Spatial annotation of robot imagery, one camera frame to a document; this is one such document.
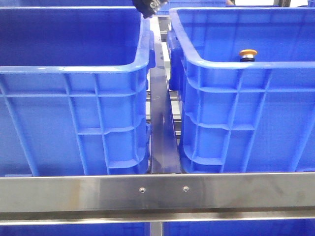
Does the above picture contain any yellow mushroom push button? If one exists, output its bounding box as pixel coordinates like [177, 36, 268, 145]
[239, 49, 258, 62]

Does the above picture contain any blue plastic crate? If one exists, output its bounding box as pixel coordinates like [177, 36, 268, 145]
[0, 6, 155, 177]
[167, 7, 315, 173]

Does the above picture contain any blue crate rear middle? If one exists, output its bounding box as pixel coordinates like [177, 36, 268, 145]
[156, 0, 226, 15]

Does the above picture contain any blue crate rear left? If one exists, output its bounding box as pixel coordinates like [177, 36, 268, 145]
[14, 0, 134, 6]

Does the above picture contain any blue plastic crate right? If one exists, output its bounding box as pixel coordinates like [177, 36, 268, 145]
[167, 7, 315, 173]

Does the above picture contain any stainless steel divider bar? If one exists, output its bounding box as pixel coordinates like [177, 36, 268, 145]
[149, 31, 183, 175]

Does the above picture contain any blue crate lower left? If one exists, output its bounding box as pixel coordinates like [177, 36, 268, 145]
[0, 223, 150, 236]

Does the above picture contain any blue crate lower right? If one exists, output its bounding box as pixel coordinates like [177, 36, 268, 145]
[163, 219, 315, 236]

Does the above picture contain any blue plastic crate left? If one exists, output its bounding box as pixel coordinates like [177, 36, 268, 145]
[0, 6, 155, 177]

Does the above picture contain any red mushroom push button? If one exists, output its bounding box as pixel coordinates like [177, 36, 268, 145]
[132, 0, 168, 19]

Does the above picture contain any stainless steel front rail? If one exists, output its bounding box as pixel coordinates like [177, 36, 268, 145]
[0, 172, 315, 225]

